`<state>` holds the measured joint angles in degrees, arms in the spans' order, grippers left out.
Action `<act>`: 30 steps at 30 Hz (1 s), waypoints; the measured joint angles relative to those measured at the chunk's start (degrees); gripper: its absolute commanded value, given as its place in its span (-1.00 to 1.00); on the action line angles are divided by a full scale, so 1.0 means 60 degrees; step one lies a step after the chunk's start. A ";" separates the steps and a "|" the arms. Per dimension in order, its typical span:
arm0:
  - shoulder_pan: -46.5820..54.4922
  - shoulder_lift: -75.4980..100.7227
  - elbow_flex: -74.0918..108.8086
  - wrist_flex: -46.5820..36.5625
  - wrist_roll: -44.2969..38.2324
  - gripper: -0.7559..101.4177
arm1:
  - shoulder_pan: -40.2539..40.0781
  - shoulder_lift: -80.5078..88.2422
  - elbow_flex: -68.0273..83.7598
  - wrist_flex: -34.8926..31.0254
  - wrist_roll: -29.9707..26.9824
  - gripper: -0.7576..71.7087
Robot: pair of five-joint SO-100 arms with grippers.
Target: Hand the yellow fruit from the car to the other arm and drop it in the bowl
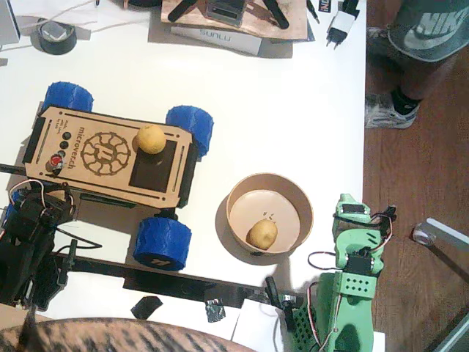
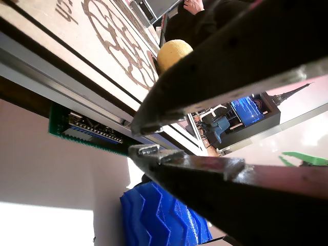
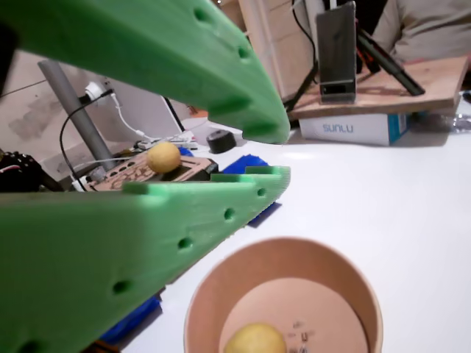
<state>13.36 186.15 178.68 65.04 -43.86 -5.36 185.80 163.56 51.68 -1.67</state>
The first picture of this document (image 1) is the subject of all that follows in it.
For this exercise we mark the yellow ball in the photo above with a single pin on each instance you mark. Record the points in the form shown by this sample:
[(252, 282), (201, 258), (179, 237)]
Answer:
[(262, 234), (151, 139)]

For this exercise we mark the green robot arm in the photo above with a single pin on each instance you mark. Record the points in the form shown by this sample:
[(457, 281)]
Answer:
[(351, 315)]

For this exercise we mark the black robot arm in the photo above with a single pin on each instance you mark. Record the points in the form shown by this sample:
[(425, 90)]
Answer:
[(22, 264)]

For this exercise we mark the tan paper bowl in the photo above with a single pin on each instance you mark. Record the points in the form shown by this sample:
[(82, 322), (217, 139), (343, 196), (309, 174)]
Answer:
[(264, 205)]

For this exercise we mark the black clamp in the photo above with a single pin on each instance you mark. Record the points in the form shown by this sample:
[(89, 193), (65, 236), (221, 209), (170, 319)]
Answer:
[(67, 264), (273, 289)]

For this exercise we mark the wooden-topped rover chassis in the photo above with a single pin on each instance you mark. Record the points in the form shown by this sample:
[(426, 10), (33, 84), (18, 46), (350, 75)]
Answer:
[(110, 176)]

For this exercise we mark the white paper sheet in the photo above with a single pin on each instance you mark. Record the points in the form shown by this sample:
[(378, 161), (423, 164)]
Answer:
[(256, 326)]

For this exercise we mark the black tape piece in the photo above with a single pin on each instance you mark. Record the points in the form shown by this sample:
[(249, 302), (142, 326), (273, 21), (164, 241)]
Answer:
[(146, 307)]

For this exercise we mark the grey metal bar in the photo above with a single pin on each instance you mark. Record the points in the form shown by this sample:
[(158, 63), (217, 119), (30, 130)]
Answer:
[(450, 333)]

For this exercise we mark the person's head brown hair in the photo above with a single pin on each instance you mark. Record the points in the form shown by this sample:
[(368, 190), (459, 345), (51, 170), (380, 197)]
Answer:
[(110, 337)]

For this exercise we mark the crumpled foil scrap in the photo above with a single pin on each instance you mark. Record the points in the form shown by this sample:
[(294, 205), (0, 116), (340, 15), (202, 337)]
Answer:
[(215, 311)]

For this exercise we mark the black tape roll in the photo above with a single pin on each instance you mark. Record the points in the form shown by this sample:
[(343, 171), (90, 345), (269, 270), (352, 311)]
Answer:
[(55, 45)]

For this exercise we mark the clear plastic cube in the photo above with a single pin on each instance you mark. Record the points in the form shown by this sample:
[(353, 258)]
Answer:
[(55, 32)]

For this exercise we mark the white black power adapter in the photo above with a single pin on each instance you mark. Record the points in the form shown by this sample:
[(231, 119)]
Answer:
[(340, 23)]

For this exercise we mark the grey white box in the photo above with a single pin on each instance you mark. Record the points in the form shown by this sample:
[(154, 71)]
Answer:
[(7, 22)]

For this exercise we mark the person in grey Nike shorts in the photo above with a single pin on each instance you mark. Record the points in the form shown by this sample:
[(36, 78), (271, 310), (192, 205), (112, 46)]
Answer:
[(428, 33)]

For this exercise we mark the black pen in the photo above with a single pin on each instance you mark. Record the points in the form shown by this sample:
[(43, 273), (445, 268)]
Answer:
[(313, 12)]

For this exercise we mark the black plug adapter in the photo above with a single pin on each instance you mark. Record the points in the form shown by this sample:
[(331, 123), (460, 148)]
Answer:
[(351, 6)]

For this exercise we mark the black printed sticker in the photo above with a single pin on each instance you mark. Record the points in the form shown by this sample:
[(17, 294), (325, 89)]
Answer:
[(324, 5)]

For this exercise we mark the black tripod leg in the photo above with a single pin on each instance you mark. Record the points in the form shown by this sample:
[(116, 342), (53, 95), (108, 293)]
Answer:
[(276, 14), (181, 11)]

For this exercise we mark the wooden board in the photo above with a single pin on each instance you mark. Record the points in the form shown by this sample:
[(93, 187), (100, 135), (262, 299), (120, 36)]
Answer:
[(256, 22)]

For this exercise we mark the white Sunlu box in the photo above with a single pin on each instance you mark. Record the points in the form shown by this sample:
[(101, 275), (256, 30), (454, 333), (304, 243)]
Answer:
[(220, 38)]

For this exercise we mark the grey black electronic device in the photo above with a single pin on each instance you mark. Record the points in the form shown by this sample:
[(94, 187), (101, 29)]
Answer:
[(225, 11)]

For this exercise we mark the short black metal rail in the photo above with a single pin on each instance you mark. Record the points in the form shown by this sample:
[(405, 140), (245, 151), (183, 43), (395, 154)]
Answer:
[(12, 168)]

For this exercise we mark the grey metal frame leg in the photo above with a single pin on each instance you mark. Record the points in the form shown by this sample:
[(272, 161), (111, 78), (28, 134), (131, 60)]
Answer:
[(439, 234)]

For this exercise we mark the long black metal rail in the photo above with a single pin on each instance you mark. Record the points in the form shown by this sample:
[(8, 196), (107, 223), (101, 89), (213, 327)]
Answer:
[(165, 280)]

